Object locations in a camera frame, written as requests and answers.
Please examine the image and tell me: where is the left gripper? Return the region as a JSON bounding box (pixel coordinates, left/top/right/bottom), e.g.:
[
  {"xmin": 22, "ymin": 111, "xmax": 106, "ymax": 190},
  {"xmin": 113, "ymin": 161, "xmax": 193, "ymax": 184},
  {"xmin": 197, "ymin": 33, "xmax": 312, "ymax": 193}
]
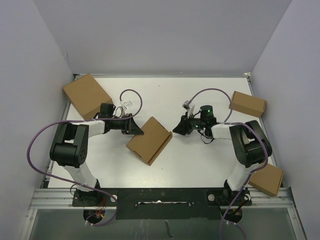
[{"xmin": 109, "ymin": 112, "xmax": 144, "ymax": 134}]

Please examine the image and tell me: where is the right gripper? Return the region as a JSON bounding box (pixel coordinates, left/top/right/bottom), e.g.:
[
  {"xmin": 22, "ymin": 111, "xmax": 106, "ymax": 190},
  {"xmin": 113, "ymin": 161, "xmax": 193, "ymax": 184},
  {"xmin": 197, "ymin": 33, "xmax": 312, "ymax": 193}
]
[{"xmin": 173, "ymin": 111, "xmax": 206, "ymax": 135}]

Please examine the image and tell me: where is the cardboard box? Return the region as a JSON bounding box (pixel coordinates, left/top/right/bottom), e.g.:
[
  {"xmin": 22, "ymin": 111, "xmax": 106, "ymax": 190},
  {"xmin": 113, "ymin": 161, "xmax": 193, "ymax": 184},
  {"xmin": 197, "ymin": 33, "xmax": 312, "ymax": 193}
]
[
  {"xmin": 229, "ymin": 91, "xmax": 267, "ymax": 118},
  {"xmin": 126, "ymin": 116, "xmax": 173, "ymax": 166},
  {"xmin": 62, "ymin": 73, "xmax": 113, "ymax": 120},
  {"xmin": 248, "ymin": 163, "xmax": 284, "ymax": 197}
]

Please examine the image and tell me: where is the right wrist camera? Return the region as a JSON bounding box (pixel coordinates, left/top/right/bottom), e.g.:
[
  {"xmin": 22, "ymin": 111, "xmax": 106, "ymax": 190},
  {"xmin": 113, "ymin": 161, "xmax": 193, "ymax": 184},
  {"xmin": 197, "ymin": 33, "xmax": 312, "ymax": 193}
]
[{"xmin": 182, "ymin": 100, "xmax": 195, "ymax": 118}]

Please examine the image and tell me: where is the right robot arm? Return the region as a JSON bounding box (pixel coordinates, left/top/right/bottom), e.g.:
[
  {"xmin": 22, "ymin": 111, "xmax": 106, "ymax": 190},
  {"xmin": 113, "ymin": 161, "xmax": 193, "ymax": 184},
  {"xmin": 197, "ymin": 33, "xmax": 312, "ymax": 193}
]
[{"xmin": 173, "ymin": 103, "xmax": 272, "ymax": 205}]

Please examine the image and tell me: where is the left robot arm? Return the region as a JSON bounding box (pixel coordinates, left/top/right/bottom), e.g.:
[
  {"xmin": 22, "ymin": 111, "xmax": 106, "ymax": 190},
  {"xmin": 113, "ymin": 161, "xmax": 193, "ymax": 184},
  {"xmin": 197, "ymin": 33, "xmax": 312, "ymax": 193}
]
[{"xmin": 49, "ymin": 103, "xmax": 144, "ymax": 206}]

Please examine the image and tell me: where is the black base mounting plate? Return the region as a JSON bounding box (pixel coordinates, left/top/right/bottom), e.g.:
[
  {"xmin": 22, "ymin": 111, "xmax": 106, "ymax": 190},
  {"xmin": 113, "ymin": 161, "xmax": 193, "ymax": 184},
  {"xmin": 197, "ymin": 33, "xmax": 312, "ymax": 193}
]
[{"xmin": 72, "ymin": 186, "xmax": 252, "ymax": 224}]

